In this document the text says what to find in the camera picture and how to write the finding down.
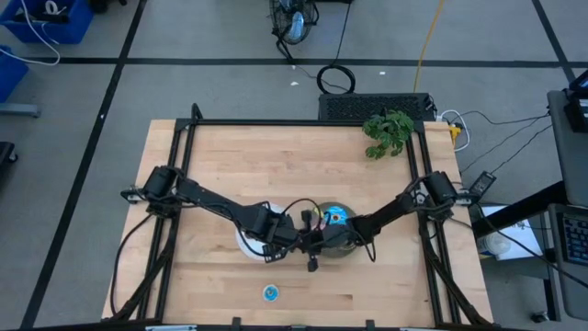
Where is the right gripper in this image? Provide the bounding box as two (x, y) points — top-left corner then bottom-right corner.
(300, 208), (358, 274)

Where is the large blue iced donut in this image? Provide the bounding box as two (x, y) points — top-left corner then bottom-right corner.
(322, 206), (350, 227)

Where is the white round plate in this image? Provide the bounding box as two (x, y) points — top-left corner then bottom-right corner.
(234, 201), (295, 263)

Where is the green potted plant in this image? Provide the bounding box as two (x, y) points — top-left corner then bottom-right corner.
(361, 108), (415, 161)

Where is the black computer tower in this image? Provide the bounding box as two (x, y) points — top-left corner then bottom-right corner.
(318, 92), (436, 122)

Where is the black power brick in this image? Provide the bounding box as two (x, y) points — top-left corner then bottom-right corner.
(468, 170), (498, 198)

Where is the white cup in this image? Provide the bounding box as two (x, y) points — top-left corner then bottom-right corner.
(479, 231), (513, 257)

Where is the white paper sheet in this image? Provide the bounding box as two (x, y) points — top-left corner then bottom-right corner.
(476, 204), (546, 262)

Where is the black diagonal bar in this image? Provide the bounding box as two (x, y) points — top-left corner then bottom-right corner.
(471, 180), (567, 236)

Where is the black floor fan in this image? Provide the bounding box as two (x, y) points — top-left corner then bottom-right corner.
(267, 0), (321, 64)

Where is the grey laptop with keyboard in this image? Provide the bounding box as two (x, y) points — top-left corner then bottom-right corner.
(547, 202), (588, 322)

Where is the grey desk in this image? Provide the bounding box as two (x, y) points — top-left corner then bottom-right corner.
(546, 89), (588, 208)

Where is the black desk device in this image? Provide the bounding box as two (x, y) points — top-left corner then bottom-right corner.
(563, 68), (588, 134)

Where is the black chair base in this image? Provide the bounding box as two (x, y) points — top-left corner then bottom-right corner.
(0, 141), (19, 167)

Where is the grey stand base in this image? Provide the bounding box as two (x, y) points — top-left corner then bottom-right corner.
(0, 102), (42, 119)

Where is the black aluminium table frame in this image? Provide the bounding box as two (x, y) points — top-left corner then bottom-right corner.
(101, 102), (495, 331)

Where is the black hanging cable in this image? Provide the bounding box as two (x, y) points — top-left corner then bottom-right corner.
(315, 0), (357, 96)

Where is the white looped cable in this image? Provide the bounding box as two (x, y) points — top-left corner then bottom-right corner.
(437, 108), (472, 154)

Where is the thin black cable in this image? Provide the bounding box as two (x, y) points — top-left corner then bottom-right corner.
(452, 108), (551, 126)

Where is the yellow hanging cable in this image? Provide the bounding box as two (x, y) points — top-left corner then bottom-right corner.
(412, 0), (447, 94)

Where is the white floor cable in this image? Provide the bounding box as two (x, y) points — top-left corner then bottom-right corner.
(0, 0), (62, 67)

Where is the white cable bundle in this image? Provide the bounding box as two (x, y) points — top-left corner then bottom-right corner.
(44, 0), (69, 16)

